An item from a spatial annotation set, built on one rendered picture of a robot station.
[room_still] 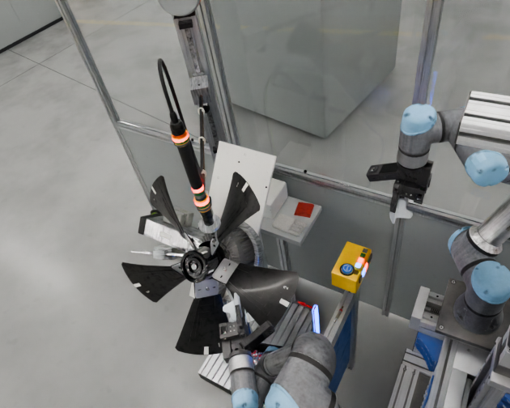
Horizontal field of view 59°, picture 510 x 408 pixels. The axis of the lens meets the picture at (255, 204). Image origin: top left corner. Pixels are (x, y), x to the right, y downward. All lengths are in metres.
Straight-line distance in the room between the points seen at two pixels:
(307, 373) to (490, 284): 0.68
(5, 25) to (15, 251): 3.70
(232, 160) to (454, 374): 1.10
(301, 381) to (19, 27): 6.35
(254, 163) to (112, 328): 1.73
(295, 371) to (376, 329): 1.73
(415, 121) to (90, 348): 2.50
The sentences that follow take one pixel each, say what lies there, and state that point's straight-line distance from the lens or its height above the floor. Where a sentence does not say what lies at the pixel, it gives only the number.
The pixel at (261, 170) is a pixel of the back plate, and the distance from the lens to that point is 1.74.
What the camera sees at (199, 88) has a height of 1.57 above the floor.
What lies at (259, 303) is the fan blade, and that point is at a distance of 1.55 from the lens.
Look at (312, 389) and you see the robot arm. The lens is 1.10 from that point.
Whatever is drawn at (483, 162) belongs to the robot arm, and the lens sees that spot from 1.05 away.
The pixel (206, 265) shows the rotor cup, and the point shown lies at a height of 1.24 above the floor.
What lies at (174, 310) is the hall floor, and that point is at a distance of 3.01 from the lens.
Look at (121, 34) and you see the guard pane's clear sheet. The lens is 2.31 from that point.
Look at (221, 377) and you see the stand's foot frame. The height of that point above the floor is 0.06.
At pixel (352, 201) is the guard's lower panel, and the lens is 2.13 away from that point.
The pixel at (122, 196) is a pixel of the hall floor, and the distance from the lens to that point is 3.83.
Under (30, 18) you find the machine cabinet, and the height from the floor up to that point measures 0.22.
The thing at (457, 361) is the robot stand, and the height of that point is 0.95.
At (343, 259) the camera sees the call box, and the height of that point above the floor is 1.07.
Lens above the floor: 2.50
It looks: 47 degrees down
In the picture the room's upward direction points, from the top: 12 degrees counter-clockwise
